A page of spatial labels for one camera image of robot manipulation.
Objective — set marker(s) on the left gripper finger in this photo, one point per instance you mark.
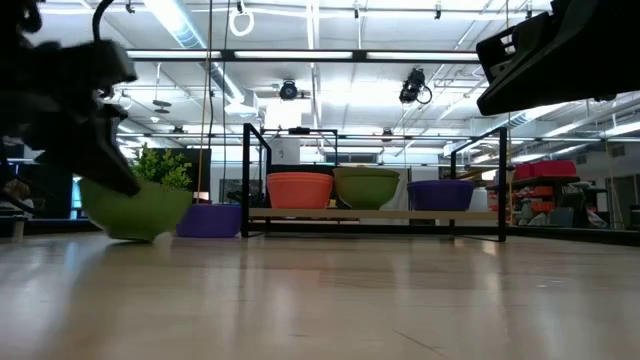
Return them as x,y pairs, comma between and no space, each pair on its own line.
100,167

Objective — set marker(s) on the large red storage bin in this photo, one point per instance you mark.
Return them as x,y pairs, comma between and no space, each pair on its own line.
552,169

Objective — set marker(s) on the small red storage bin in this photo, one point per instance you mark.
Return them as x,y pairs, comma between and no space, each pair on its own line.
522,171

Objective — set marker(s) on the green bowl with floral inside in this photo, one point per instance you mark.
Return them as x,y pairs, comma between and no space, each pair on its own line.
366,192
145,215

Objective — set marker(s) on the white container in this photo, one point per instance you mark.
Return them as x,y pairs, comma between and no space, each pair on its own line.
479,200

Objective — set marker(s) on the small green potted plant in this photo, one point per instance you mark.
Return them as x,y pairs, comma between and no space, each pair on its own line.
165,167

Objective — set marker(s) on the black partition panel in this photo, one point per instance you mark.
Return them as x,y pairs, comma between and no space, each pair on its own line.
200,165

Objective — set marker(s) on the wooden rack shelf board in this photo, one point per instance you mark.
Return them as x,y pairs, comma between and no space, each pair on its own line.
375,214

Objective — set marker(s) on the purple bowl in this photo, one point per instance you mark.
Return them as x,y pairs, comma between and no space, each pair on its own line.
210,221
440,196

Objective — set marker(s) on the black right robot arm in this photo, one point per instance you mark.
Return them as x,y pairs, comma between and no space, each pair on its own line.
600,7

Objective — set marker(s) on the black storage shelf unit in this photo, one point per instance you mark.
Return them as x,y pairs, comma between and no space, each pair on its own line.
550,180

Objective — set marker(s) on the black metal rack frame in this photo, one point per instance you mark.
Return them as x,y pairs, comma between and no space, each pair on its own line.
245,190

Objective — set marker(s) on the round black ceiling camera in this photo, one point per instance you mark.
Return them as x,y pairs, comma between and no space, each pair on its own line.
288,91

